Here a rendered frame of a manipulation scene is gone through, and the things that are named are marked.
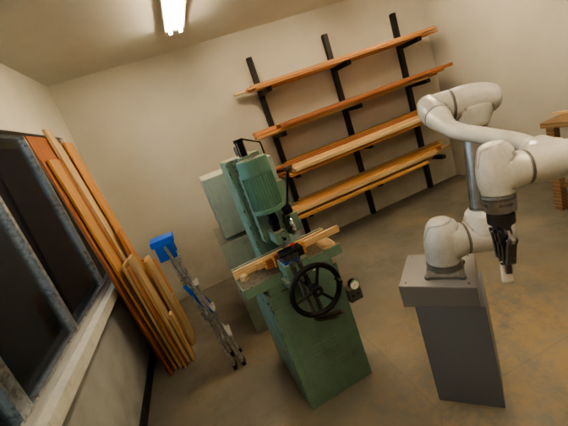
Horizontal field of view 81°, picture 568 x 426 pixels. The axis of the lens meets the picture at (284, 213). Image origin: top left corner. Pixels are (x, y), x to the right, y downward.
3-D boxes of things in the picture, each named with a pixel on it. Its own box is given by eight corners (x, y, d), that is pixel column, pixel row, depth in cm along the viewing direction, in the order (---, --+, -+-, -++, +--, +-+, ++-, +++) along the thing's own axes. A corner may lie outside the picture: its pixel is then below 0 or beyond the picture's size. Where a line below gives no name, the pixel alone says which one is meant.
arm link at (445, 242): (422, 256, 172) (415, 216, 166) (458, 249, 168) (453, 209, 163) (431, 270, 156) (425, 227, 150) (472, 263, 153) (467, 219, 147)
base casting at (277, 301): (272, 313, 179) (266, 298, 177) (246, 277, 233) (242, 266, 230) (341, 275, 191) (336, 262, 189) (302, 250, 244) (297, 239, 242)
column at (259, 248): (265, 270, 212) (223, 162, 193) (256, 259, 232) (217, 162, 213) (296, 254, 218) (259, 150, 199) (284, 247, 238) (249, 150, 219)
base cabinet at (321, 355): (312, 412, 198) (271, 313, 179) (279, 357, 251) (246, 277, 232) (373, 373, 209) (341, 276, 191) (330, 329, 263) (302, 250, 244)
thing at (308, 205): (303, 264, 390) (228, 52, 326) (288, 250, 443) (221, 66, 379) (481, 180, 448) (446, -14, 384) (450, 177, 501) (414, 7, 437)
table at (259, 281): (250, 308, 164) (246, 298, 163) (237, 286, 193) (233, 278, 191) (352, 256, 180) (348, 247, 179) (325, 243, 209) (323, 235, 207)
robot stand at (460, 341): (499, 362, 187) (481, 270, 171) (505, 408, 163) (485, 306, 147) (441, 357, 203) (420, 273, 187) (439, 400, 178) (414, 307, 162)
